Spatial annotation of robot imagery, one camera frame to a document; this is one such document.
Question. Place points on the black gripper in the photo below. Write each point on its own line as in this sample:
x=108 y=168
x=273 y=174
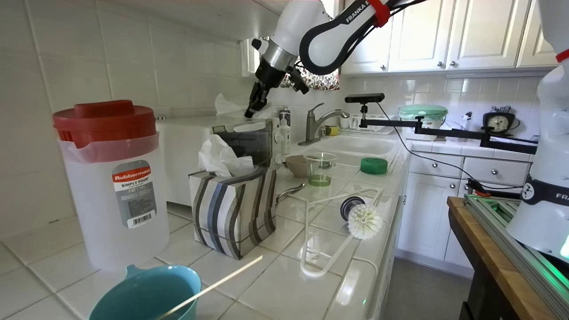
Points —
x=270 y=74

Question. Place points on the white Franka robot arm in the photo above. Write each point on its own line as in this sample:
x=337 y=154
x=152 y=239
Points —
x=296 y=19

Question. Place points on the clear soap bottle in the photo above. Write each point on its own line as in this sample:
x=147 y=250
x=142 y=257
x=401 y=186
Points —
x=284 y=136

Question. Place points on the metal sink faucet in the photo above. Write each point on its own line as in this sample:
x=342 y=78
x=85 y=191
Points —
x=312 y=127

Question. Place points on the white tissue in box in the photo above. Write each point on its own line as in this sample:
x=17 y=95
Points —
x=216 y=158

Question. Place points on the grey bowl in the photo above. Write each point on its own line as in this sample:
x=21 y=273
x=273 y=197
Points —
x=296 y=166

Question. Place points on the yellow sponge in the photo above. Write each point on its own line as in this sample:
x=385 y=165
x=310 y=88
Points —
x=334 y=131

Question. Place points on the glass cup with green liquid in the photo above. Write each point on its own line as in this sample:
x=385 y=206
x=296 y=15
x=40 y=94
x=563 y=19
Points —
x=321 y=172

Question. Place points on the metal spoon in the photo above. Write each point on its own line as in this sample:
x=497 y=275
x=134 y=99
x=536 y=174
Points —
x=293 y=190

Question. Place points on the white sink basin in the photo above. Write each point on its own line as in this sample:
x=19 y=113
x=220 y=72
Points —
x=357 y=145

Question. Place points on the striped fabric tissue box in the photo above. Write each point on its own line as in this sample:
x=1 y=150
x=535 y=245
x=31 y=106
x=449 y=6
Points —
x=232 y=214

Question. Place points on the round green scrubber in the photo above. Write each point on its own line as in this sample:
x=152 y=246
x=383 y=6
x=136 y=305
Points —
x=375 y=166

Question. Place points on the pale green bowl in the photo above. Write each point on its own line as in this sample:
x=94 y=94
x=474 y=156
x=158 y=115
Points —
x=423 y=115

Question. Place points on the thin pale stick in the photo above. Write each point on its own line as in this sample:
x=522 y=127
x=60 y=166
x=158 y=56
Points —
x=225 y=278

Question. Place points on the clear pitcher with red lid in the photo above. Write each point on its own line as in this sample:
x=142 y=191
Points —
x=108 y=207

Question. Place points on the white lower cabinets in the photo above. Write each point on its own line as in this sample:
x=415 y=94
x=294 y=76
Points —
x=433 y=207

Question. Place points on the teal plastic bowl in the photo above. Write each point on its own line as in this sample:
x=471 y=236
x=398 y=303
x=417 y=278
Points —
x=143 y=296

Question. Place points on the round dial kitchen scale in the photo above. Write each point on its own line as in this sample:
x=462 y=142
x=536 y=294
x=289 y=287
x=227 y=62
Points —
x=499 y=122

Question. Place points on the wooden table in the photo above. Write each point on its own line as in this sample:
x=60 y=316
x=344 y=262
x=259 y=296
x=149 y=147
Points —
x=492 y=261

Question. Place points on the black bar camera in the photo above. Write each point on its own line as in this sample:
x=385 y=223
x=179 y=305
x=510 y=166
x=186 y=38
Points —
x=366 y=99

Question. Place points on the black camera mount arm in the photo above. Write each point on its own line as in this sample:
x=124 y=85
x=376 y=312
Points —
x=451 y=133

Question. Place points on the green metal rail frame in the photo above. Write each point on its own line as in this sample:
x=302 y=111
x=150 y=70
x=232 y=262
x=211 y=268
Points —
x=522 y=250

